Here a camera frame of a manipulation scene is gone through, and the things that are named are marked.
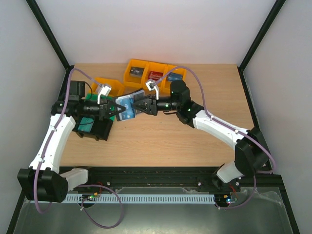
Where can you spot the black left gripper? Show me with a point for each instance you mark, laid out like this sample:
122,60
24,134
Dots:
105,110

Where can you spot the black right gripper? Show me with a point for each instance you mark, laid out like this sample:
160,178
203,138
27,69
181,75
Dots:
152,107

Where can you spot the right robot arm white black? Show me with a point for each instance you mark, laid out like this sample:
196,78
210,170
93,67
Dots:
250,149

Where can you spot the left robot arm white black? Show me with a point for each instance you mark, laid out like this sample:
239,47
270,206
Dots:
42,181

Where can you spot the yellow bin with grey cards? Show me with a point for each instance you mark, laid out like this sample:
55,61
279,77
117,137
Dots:
133,82

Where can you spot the red VIP card stack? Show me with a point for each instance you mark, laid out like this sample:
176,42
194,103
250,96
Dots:
154,75

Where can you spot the grey VIP card stack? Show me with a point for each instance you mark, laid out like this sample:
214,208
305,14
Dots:
136,72

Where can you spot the yellow bin with red cards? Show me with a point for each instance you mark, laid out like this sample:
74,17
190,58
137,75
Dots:
152,66

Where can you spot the teal VIP card stack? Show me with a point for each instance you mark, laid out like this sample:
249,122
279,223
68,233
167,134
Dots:
85,124

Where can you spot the blue VIP card stack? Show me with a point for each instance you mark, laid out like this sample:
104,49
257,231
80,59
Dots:
174,76

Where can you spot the yellow bin with blue cards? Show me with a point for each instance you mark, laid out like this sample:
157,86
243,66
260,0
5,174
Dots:
165,84

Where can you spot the yellow bin near green bin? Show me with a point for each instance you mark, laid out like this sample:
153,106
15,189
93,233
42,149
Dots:
116,85

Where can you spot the green plastic bin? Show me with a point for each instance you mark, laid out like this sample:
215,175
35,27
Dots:
90,106

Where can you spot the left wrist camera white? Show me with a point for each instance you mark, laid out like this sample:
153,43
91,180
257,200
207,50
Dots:
103,91

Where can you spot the white slotted cable duct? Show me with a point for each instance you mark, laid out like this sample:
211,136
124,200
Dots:
142,199

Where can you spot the black frame post left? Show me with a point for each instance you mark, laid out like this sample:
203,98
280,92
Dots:
34,7

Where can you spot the black frame post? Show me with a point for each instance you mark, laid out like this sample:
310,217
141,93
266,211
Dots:
34,7
277,6

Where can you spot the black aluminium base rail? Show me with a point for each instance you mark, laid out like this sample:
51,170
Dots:
197,178

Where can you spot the black frame post right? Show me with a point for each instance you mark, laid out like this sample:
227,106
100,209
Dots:
277,6

